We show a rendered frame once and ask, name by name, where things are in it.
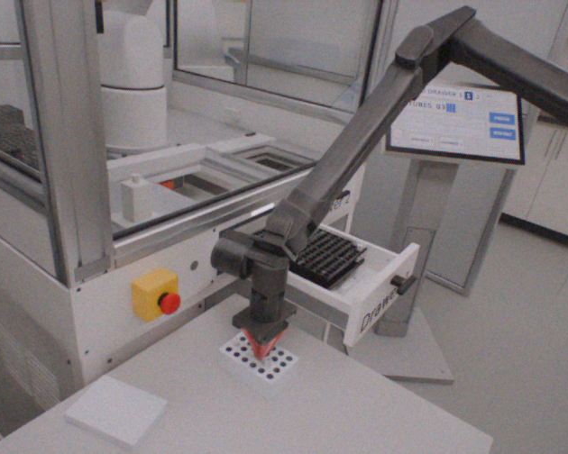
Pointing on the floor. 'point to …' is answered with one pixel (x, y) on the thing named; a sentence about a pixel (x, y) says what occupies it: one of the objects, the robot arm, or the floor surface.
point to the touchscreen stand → (416, 209)
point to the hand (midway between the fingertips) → (261, 353)
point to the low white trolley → (259, 404)
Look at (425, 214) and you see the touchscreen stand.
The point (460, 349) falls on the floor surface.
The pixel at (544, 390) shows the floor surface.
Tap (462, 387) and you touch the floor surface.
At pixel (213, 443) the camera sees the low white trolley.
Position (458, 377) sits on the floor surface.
